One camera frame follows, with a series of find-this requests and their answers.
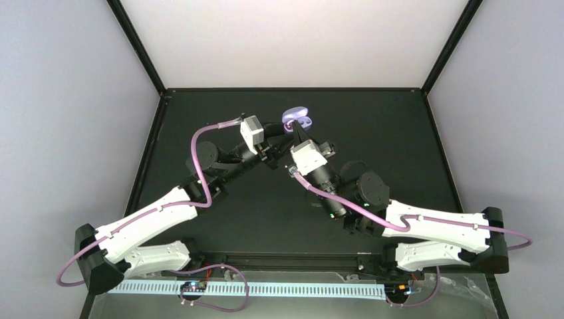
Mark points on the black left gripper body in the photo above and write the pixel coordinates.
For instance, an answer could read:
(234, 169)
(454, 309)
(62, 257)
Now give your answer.
(269, 159)

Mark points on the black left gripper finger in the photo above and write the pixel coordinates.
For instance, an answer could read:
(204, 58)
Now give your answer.
(273, 129)
(280, 143)

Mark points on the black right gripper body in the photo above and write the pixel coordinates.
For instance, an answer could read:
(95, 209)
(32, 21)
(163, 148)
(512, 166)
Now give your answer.
(326, 149)

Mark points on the purple earbud charging case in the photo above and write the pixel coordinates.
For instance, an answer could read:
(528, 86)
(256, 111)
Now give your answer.
(297, 114)

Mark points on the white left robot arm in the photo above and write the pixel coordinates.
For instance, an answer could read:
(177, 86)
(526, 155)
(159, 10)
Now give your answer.
(111, 253)

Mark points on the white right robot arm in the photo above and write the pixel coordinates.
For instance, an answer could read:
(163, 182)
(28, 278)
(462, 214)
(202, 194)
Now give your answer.
(359, 197)

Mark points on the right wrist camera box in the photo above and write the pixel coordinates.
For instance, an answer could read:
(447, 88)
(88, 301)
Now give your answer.
(307, 157)

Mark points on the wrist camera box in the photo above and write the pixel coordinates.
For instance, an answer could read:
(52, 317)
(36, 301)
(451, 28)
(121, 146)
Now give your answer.
(307, 157)
(252, 132)

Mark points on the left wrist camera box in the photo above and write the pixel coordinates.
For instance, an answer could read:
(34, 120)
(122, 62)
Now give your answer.
(252, 132)

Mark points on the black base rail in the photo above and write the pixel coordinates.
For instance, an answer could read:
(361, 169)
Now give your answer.
(364, 265)

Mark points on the white slotted cable duct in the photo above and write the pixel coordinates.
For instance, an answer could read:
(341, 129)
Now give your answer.
(256, 289)

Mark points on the black enclosure frame post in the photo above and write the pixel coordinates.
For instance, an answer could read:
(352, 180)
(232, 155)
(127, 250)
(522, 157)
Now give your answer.
(135, 41)

